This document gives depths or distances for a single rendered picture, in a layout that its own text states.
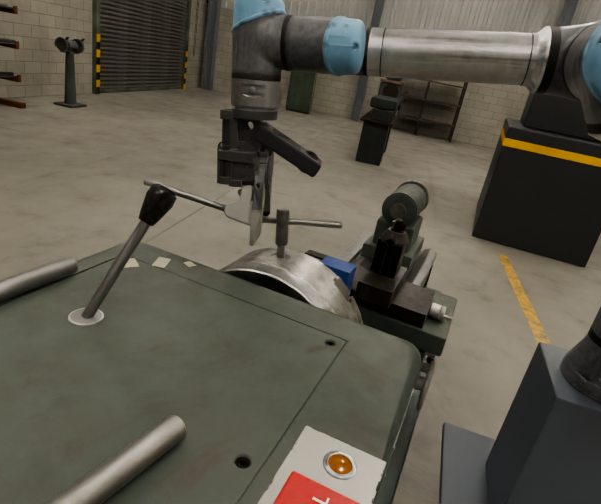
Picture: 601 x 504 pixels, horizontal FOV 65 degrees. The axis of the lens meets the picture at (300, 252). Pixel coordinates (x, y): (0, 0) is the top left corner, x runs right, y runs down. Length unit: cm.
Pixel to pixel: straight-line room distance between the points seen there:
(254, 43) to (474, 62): 33
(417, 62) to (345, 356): 48
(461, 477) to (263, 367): 81
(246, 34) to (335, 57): 13
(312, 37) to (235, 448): 53
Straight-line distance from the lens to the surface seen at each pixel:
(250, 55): 73
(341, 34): 70
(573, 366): 101
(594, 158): 561
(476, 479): 126
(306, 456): 43
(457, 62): 81
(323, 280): 79
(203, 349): 52
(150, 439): 40
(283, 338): 56
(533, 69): 82
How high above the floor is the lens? 156
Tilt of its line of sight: 23 degrees down
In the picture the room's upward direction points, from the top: 11 degrees clockwise
